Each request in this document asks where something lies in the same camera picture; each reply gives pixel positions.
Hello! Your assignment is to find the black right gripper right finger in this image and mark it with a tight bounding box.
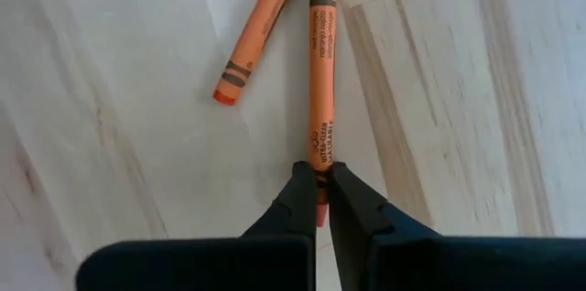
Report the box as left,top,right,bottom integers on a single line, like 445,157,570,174
328,161,586,291

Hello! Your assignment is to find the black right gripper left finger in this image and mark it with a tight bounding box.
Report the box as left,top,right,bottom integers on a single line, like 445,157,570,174
75,160,319,291

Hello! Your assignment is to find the orange crayon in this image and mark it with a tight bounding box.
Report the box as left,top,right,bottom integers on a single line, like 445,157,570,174
307,0,339,229
212,0,307,107

